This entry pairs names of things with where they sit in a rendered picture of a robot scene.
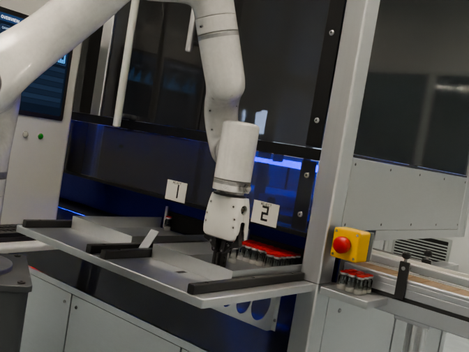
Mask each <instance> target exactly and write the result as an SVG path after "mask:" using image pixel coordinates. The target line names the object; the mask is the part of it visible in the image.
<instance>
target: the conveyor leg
mask: <svg viewBox="0 0 469 352"><path fill-rule="evenodd" d="M394 318H395V319H398V320H400V321H404V322H406V323H407V327H406V331H405V338H404V343H403V350H402V352H424V347H425V343H426V336H427V332H428V330H430V329H432V327H430V326H427V325H424V324H421V323H417V322H414V321H411V320H408V319H406V318H402V317H400V316H396V315H394Z"/></svg>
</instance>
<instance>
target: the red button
mask: <svg viewBox="0 0 469 352"><path fill-rule="evenodd" d="M333 248H334V250H335V252H337V253H339V254H344V253H347V252H348V251H349V250H350V241H349V239H348V238H347V237H344V236H340V237H336V238H335V239H334V241H333Z"/></svg>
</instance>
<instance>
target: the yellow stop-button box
mask: <svg viewBox="0 0 469 352"><path fill-rule="evenodd" d="M340 236H343V237H347V238H348V239H349V241H350V250H349V251H348V252H347V253H344V254H339V253H337V252H335V250H334V248H333V242H332V249H331V253H330V254H331V256H333V257H336V258H340V259H343V260H346V261H350V262H353V263H360V262H369V261H370V257H371V250H372V245H373V238H374V233H372V232H369V231H365V230H360V229H357V228H352V227H335V230H334V237H333V241H334V239H335V238H336V237H340Z"/></svg>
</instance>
